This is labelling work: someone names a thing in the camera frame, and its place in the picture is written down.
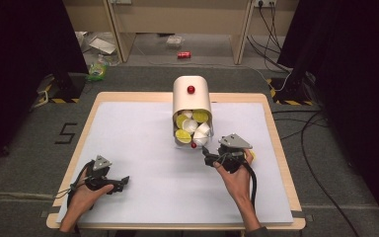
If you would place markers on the white table mat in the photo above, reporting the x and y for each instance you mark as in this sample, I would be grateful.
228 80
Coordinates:
144 148

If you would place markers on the white wall socket with plugs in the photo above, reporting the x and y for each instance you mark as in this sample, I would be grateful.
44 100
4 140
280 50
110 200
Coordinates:
265 3

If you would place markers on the person's left hand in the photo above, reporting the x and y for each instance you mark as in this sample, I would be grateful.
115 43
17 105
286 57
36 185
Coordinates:
84 199

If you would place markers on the small yellow coffee capsule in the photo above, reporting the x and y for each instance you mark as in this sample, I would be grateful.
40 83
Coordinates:
253 155

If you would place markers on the red soda can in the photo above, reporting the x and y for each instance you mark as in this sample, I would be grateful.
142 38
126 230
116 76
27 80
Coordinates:
184 54

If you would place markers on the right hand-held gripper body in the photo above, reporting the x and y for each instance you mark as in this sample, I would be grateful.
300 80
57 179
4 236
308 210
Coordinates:
232 154

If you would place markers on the black curtain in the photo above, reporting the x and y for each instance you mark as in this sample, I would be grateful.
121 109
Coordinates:
13 65
358 82

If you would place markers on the clear drawer with red knob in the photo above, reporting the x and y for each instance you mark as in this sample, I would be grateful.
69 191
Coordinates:
193 145

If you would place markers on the clear plastic box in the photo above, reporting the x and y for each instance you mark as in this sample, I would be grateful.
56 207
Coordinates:
174 41

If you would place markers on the green plastic bag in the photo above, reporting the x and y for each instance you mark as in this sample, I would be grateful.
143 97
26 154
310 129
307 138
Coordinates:
97 70

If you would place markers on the person's right hand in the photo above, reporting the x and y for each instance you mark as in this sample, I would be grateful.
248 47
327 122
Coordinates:
238 182

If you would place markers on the beige wooden desk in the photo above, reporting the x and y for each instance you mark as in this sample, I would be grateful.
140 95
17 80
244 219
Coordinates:
177 16

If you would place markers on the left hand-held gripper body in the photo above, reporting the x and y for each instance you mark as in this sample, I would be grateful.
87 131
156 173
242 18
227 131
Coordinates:
99 173

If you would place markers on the stand base with hazard tape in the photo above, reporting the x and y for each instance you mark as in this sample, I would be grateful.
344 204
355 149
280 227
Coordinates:
64 100
291 102

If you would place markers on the pile of coffee capsules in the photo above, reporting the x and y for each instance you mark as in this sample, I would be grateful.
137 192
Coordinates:
200 116

